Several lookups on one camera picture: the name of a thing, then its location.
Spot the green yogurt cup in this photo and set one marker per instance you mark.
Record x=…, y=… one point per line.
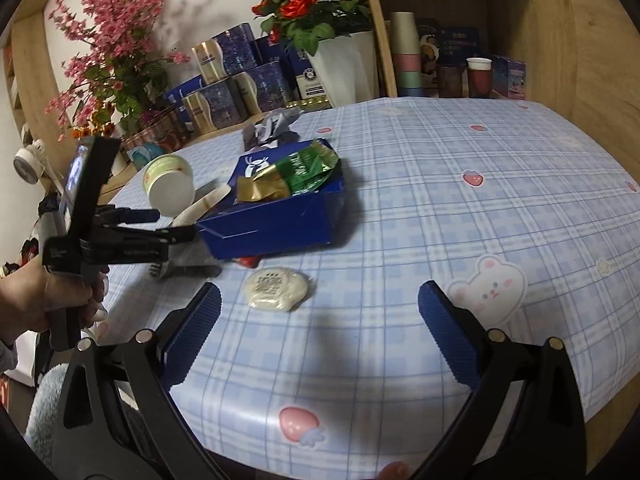
x=172, y=192

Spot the small purple box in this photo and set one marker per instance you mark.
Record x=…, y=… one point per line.
x=510, y=77

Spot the fluffy grey cloth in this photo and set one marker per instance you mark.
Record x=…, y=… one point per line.
x=45, y=410

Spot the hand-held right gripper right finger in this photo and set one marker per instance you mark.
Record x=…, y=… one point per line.
x=445, y=332

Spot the pink striped tin box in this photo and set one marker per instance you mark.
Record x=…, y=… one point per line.
x=155, y=140

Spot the blue cardboard box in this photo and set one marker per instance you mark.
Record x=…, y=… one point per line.
x=280, y=230

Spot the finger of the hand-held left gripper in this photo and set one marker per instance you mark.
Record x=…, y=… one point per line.
x=135, y=216
x=160, y=242

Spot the white standing fan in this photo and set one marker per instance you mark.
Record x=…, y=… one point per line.
x=27, y=162

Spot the orange flower bunch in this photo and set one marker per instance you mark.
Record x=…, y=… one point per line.
x=97, y=117

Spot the red cup white liner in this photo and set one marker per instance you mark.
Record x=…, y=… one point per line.
x=479, y=80

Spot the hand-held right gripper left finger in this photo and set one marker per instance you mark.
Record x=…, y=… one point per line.
x=192, y=332

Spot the green foil wrapper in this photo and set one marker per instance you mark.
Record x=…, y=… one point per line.
x=310, y=167

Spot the dark blue printed box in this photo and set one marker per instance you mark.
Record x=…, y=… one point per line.
x=452, y=42

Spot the blue white emblem box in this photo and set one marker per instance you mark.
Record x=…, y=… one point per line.
x=307, y=77

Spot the gold foil wrapper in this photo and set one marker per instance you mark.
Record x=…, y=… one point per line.
x=262, y=187

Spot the dark brown glass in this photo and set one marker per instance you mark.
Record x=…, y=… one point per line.
x=449, y=82

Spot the red rose plant white pot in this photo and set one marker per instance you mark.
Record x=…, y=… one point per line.
x=345, y=70

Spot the grey paper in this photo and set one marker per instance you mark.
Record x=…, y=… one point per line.
x=270, y=127

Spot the small red and white wrapper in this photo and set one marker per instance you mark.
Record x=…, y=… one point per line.
x=248, y=261

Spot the gold and blue gift box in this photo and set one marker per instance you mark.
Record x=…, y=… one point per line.
x=215, y=105
x=265, y=87
x=230, y=52

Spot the stack of pastel cups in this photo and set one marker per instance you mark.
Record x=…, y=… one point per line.
x=406, y=55

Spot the blue checked tablecloth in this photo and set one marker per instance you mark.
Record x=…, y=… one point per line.
x=450, y=210

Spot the round white pastry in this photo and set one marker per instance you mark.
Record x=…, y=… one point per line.
x=272, y=287

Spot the person's left hand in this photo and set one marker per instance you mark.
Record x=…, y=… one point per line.
x=35, y=295

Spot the dark blue flat carton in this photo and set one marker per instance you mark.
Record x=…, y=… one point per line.
x=182, y=91

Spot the pink blossom plant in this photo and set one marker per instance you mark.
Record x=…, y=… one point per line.
x=110, y=50

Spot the dark blue tall carton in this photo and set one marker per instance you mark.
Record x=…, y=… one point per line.
x=272, y=52

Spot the gold embossed tray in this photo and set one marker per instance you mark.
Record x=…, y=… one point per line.
x=310, y=104

